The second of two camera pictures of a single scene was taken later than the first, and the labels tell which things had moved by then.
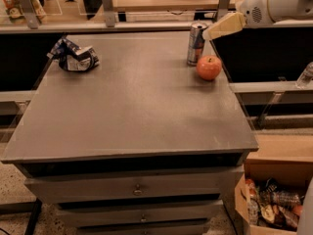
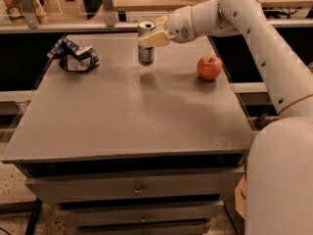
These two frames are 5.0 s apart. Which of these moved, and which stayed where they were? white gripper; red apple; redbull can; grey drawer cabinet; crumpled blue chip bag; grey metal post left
Moved: redbull can; white gripper
Stayed: grey drawer cabinet; crumpled blue chip bag; red apple; grey metal post left
